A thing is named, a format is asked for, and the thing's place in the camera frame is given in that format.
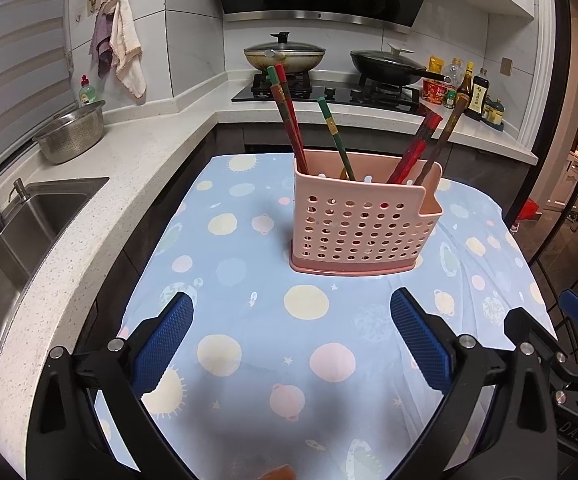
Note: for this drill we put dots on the clear plastic bottle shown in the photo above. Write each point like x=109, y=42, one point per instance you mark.
x=453, y=72

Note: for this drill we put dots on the red instant noodle cup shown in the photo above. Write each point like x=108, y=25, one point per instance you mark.
x=434, y=92

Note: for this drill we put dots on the green seasoning container set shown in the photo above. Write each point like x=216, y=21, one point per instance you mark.
x=494, y=112

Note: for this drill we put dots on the glass wok lid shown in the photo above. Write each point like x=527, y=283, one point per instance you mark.
x=284, y=50

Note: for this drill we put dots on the blue planet print tablecloth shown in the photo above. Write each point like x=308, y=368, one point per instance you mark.
x=249, y=260

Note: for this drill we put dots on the black frying pan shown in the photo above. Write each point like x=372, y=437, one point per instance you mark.
x=394, y=71

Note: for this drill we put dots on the dark brown chopstick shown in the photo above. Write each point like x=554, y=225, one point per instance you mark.
x=450, y=122

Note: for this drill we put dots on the black gas stove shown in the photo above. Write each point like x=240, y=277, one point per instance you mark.
x=329, y=92

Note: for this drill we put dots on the yellow seasoning packet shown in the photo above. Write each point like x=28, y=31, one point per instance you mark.
x=435, y=65

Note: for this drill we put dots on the green chopstick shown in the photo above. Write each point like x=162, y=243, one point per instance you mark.
x=270, y=74
x=334, y=132

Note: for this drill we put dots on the brown sauce bottle yellow label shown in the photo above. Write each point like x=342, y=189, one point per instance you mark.
x=466, y=87

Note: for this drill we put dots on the cartoon wall hook sticker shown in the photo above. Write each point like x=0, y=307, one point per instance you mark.
x=94, y=4

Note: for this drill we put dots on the cream wok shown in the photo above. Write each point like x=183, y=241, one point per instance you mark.
x=289, y=63

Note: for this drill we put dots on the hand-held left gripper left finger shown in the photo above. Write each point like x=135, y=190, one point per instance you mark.
x=164, y=347

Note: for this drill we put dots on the small green lidded jar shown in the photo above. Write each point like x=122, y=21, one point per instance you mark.
x=450, y=97

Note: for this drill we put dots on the dark soy sauce bottle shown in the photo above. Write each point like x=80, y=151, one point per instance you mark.
x=478, y=95

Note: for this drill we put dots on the green dish soap bottle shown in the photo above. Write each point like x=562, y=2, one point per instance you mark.
x=88, y=92

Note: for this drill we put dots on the metal colander bowl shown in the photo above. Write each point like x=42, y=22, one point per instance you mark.
x=71, y=132

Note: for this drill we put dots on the sink soap dispenser pump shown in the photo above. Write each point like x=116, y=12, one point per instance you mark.
x=19, y=190

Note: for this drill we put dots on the white hanging towel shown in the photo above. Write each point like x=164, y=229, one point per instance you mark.
x=126, y=45

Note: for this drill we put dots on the white speckled kitchen counter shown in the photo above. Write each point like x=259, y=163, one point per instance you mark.
x=134, y=160

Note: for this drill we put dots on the wall socket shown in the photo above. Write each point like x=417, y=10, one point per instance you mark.
x=506, y=66

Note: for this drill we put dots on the stainless steel sink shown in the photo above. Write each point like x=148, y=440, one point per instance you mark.
x=19, y=240

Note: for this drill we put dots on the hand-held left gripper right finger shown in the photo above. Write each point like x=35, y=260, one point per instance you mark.
x=421, y=342

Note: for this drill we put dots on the dark maroon chopstick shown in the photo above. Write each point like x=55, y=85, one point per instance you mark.
x=276, y=94

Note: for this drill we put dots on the purple dishcloth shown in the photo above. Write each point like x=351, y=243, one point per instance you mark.
x=103, y=45

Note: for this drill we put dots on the gold flower spoon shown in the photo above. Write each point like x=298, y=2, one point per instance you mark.
x=343, y=176

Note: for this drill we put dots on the red object beside door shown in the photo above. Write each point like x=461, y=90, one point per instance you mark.
x=526, y=207

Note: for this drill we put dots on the pink perforated utensil holder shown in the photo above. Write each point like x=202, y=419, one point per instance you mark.
x=364, y=230

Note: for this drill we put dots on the white zebra window blind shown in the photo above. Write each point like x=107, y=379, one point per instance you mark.
x=14, y=60

